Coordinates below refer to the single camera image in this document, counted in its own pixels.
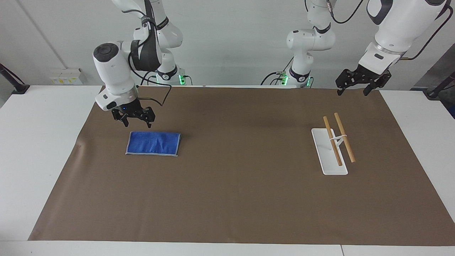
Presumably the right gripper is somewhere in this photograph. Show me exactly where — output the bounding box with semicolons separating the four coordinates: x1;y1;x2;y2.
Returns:
112;98;156;129

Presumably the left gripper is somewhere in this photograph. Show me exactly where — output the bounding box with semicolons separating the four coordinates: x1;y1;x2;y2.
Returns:
336;64;392;97

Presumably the blue towel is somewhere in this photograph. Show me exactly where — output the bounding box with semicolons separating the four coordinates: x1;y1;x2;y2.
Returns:
125;131;182;157

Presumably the black stand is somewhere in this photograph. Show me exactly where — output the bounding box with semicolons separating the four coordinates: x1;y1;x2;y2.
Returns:
0;63;31;95
423;71;455;100

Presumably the white rack with wooden rods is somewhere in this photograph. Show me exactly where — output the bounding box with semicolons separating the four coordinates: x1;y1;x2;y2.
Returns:
311;112;356;176

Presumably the black cable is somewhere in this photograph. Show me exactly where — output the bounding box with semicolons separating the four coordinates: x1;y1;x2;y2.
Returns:
260;57;295;86
326;0;364;25
128;50;173;107
401;4;454;61

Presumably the white wall socket box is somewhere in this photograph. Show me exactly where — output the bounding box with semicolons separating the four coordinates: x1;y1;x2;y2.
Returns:
49;68;83;85

